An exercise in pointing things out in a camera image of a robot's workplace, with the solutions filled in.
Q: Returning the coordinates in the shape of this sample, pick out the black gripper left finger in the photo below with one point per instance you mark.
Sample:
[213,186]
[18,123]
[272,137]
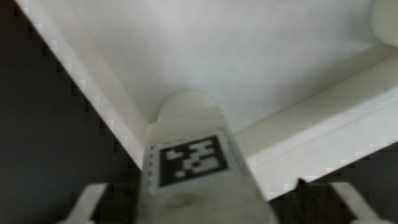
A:
[105,205]

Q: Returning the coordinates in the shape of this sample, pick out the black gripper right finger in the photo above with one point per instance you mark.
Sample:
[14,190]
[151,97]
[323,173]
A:
[323,203]

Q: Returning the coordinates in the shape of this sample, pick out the white table leg with tag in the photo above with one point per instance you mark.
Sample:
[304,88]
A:
[197,185]

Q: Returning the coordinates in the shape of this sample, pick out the white square tabletop tray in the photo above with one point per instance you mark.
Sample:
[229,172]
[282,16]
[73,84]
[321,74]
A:
[289,58]

